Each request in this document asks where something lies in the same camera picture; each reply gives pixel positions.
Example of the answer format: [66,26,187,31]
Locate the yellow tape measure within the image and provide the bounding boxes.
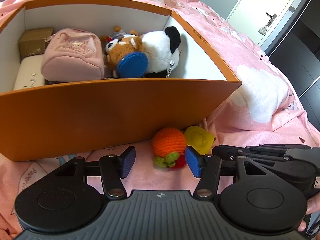
[184,126,215,155]

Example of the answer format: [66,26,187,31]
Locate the orange crochet fruit keychain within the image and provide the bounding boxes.
[151,127,187,168]

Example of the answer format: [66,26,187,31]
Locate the blue coin purse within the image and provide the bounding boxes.
[117,51,149,78]

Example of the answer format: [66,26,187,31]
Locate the pink mini backpack pouch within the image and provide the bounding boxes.
[41,28,105,82]

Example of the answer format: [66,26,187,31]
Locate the brown plush sailor dog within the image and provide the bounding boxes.
[103,26,145,78]

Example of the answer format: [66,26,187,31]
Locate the white long box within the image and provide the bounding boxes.
[14,55,45,90]

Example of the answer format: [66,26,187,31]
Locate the brown kraft small box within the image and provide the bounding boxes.
[18,27,54,59]

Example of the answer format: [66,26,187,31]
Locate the white black plush dog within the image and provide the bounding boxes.
[140,26,181,78]

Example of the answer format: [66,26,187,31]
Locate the person right hand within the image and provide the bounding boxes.
[298,192,320,232]

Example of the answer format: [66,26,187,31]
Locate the pink patterned duvet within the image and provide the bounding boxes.
[1,0,319,239]

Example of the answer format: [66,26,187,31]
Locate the orange cardboard storage box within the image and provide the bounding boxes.
[1,0,241,161]

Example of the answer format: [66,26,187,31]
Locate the white door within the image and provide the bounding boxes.
[227,0,302,50]

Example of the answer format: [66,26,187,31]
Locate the door handle with charm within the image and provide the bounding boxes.
[258,13,277,36]

